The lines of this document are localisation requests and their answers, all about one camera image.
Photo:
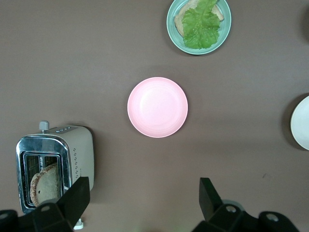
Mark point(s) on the beige shallow bowl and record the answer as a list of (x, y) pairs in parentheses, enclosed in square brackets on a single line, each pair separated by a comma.
[(301, 123)]

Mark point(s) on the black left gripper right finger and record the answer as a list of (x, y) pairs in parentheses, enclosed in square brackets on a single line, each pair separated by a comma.
[(212, 205)]

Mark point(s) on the beige chrome toaster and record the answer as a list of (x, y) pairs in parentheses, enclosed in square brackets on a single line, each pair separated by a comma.
[(82, 149)]

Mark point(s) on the green plate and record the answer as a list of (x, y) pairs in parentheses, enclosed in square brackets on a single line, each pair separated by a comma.
[(223, 31)]

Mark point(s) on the round brown toast slice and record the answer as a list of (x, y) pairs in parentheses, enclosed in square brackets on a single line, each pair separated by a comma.
[(46, 183)]

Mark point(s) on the green lettuce leaf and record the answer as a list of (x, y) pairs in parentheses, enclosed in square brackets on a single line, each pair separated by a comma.
[(200, 26)]

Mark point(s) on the brown bread slice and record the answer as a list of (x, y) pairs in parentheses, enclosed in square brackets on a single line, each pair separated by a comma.
[(179, 20)]

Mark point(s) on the pink shallow bowl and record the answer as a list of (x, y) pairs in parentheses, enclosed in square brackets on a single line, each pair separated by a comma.
[(158, 107)]

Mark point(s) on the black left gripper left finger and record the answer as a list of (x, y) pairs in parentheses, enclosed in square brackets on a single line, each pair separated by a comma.
[(72, 200)]

